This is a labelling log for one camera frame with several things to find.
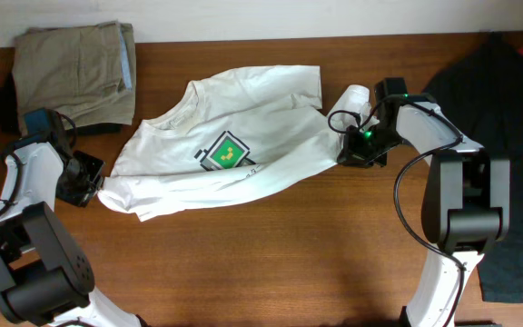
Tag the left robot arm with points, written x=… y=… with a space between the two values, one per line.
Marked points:
x=45 y=277

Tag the folded black garment under trousers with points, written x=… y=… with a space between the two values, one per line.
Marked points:
x=9 y=119

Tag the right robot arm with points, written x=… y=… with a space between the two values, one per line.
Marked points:
x=465 y=207

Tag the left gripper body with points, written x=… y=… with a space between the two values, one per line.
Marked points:
x=78 y=179

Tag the folded khaki trousers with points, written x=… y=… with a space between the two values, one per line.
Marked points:
x=87 y=73

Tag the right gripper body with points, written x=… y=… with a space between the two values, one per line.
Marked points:
x=366 y=154

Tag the white printed t-shirt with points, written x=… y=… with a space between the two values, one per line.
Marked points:
x=235 y=137

